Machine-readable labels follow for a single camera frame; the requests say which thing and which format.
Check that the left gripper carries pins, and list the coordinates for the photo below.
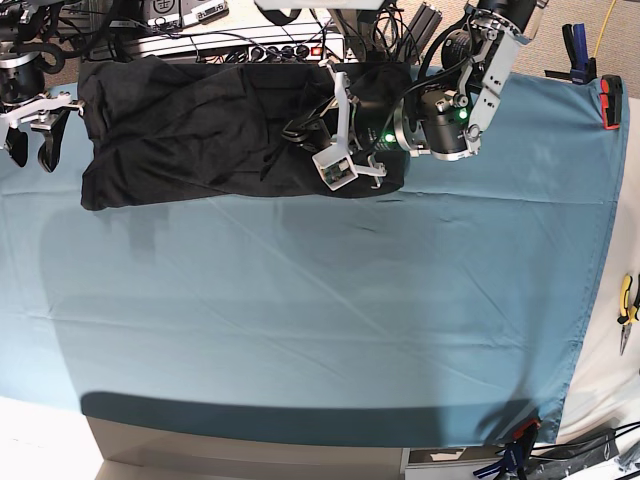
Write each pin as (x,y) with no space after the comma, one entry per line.
(355,117)

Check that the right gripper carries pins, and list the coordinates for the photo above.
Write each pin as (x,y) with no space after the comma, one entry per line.
(25,100)

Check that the dark grey T-shirt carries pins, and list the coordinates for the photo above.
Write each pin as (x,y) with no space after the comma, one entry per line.
(164,132)

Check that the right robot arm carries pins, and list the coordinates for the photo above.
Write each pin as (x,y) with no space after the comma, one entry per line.
(27,27)

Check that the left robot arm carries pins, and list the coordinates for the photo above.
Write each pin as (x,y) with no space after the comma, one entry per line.
(442,111)

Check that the white power strip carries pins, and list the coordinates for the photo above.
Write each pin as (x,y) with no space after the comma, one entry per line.
(300,43)

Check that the blue table cloth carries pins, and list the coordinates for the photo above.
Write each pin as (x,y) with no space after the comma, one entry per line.
(444,314)

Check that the blue black clamp top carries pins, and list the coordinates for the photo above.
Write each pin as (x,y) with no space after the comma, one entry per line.
(582,67)

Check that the orange black clamp top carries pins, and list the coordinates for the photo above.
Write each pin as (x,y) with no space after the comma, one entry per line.
(611,101)

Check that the orange blue clamp bottom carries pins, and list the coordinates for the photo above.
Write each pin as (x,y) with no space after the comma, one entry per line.
(515,454)

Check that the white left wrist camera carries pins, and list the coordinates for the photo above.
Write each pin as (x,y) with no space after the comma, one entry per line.
(335,166)

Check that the yellow handled pliers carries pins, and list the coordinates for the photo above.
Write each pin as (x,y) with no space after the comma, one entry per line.
(628,311)

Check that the black bag with cords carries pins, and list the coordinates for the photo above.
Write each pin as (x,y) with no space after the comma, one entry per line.
(566,460)

